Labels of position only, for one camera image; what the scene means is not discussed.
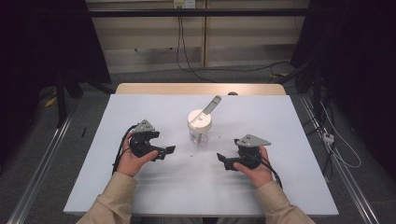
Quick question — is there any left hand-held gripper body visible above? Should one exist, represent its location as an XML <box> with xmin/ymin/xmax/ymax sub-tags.
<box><xmin>129</xmin><ymin>119</ymin><xmax>158</xmax><ymax>158</ymax></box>

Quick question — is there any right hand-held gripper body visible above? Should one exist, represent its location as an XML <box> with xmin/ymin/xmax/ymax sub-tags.
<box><xmin>234</xmin><ymin>133</ymin><xmax>272</xmax><ymax>171</ymax></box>

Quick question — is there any clear glass jar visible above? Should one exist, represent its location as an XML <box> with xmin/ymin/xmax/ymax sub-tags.
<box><xmin>189</xmin><ymin>126</ymin><xmax>209</xmax><ymax>145</ymax></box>

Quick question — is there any white jar lid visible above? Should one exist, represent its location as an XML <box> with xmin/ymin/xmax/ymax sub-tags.
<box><xmin>187</xmin><ymin>108</ymin><xmax>213</xmax><ymax>132</ymax></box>

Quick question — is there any grey lid flap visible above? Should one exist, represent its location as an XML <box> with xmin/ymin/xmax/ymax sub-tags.
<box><xmin>190</xmin><ymin>94</ymin><xmax>222</xmax><ymax>124</ymax></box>

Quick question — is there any person's left hand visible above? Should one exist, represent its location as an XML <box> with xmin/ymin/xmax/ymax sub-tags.
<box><xmin>115</xmin><ymin>132</ymin><xmax>159</xmax><ymax>178</ymax></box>

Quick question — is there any person's right hand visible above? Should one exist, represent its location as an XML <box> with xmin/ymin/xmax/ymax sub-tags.
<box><xmin>233</xmin><ymin>146</ymin><xmax>275</xmax><ymax>189</ymax></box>

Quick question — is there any white table board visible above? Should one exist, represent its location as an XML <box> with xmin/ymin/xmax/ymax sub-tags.
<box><xmin>63</xmin><ymin>93</ymin><xmax>340</xmax><ymax>217</ymax></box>

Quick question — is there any wooden table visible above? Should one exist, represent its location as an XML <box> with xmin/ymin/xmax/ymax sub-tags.
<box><xmin>115</xmin><ymin>82</ymin><xmax>287</xmax><ymax>96</ymax></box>

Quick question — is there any white power strip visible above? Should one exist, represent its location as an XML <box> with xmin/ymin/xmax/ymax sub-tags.
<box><xmin>322</xmin><ymin>132</ymin><xmax>335</xmax><ymax>146</ymax></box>

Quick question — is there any black metal stand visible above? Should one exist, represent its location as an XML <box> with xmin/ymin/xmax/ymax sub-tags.
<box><xmin>54</xmin><ymin>71</ymin><xmax>117</xmax><ymax>129</ymax></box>
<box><xmin>275</xmin><ymin>57</ymin><xmax>325</xmax><ymax>125</ymax></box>

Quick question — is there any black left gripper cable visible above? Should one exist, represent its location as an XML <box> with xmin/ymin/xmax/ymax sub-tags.
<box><xmin>111</xmin><ymin>124</ymin><xmax>138</xmax><ymax>175</ymax></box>

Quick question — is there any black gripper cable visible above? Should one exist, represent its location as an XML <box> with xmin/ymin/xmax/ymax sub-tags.
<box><xmin>111</xmin><ymin>124</ymin><xmax>138</xmax><ymax>175</ymax></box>
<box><xmin>260</xmin><ymin>155</ymin><xmax>284</xmax><ymax>190</ymax></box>

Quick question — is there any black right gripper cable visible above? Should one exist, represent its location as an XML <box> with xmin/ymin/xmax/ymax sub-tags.
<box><xmin>260</xmin><ymin>155</ymin><xmax>284</xmax><ymax>190</ymax></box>

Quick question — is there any black hanging cable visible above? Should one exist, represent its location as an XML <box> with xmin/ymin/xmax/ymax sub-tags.
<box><xmin>176</xmin><ymin>15</ymin><xmax>217</xmax><ymax>84</ymax></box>

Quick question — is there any aluminium floor rail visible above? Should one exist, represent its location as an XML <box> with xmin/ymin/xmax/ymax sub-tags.
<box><xmin>299</xmin><ymin>94</ymin><xmax>380</xmax><ymax>224</ymax></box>
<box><xmin>6</xmin><ymin>114</ymin><xmax>75</xmax><ymax>224</ymax></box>

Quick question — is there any white floor cable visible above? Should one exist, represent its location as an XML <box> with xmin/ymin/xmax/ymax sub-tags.
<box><xmin>319</xmin><ymin>102</ymin><xmax>362</xmax><ymax>170</ymax></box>

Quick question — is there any black horizontal frame bar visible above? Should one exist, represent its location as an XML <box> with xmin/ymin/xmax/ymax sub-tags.
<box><xmin>88</xmin><ymin>8</ymin><xmax>310</xmax><ymax>18</ymax></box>

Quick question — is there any white wall socket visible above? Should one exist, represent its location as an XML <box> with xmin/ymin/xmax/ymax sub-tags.
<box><xmin>173</xmin><ymin>0</ymin><xmax>196</xmax><ymax>9</ymax></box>

